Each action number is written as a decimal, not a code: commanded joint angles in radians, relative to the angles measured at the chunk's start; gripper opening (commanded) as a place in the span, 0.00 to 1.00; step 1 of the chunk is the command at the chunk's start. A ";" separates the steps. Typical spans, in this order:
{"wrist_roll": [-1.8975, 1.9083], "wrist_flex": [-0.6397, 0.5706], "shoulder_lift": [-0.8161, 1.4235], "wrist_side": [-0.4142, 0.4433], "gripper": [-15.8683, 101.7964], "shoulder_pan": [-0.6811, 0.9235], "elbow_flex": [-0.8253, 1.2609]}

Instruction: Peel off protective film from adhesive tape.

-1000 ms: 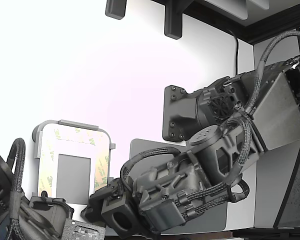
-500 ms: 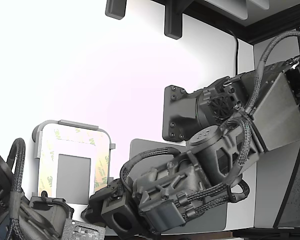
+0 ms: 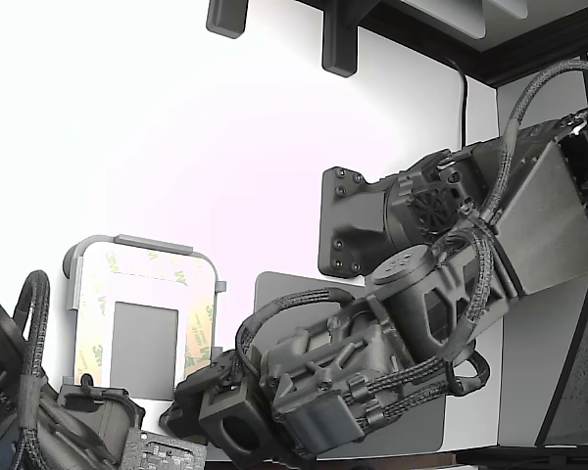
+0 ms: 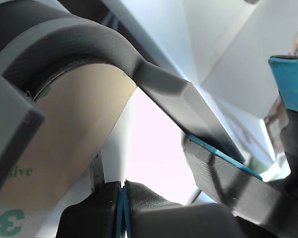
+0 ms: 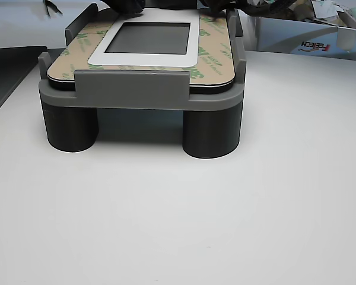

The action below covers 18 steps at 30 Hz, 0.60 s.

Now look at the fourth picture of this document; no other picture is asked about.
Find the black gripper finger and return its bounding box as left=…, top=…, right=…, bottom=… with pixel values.
left=56, top=180, right=123, bottom=238
left=125, top=181, right=264, bottom=238

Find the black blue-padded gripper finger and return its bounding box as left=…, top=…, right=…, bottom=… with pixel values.
left=183, top=134, right=298, bottom=238
left=267, top=55, right=298, bottom=178

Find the brown 3M protective film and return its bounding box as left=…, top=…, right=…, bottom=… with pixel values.
left=0, top=61, right=138, bottom=238

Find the white FEETECH cardboard box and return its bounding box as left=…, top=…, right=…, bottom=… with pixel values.
left=183, top=0, right=298, bottom=124

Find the grey fixture stand with legs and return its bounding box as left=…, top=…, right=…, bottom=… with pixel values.
left=0, top=0, right=246, bottom=201

